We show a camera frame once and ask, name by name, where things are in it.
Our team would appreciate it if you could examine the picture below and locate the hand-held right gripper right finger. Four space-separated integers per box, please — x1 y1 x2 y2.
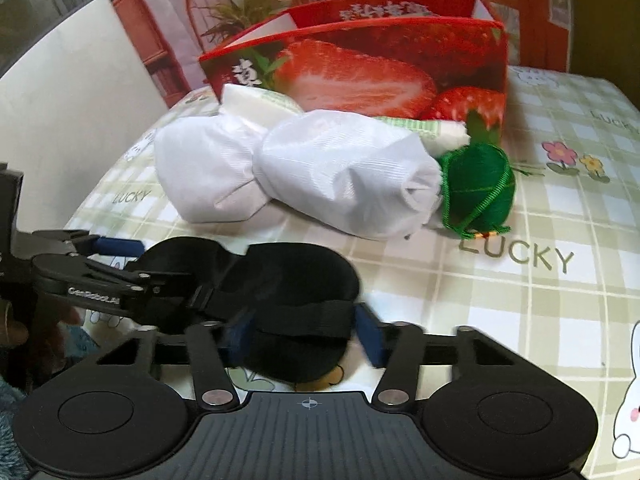
354 305 526 408

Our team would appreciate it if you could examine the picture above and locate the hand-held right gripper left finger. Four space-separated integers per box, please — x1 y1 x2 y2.
97 310 256 408

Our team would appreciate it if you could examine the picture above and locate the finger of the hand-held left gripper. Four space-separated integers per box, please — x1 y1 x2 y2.
35 257 221 311
32 230 145 259

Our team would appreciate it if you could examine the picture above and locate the black eye mask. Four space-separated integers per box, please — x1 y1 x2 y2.
127 237 362 383

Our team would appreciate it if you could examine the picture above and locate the white cloth pouch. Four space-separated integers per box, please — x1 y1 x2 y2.
154 114 271 224

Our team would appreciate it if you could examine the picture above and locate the green yarn ball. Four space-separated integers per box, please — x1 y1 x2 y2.
436 142 517 237

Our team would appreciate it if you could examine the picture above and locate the white green tissue packet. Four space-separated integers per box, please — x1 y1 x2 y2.
220 84 303 123
372 115 473 153

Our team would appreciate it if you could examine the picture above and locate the red strawberry print box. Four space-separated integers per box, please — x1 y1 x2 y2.
199 0 510 141

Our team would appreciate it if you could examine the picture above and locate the green checked tablecloth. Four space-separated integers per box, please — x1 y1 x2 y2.
65 65 640 480

